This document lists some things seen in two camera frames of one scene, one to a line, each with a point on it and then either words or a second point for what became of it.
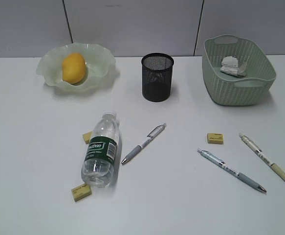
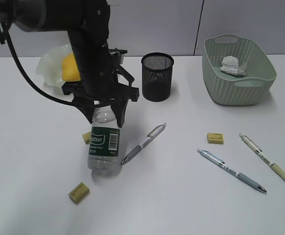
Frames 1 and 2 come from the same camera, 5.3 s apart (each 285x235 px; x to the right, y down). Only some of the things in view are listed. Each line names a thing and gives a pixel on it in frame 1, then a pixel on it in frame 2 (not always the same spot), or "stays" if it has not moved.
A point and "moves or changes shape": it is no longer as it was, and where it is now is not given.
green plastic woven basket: x=235 y=72 stays
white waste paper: x=230 y=64 stays
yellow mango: x=74 y=68 stays
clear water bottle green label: x=98 y=165 moves or changes shape
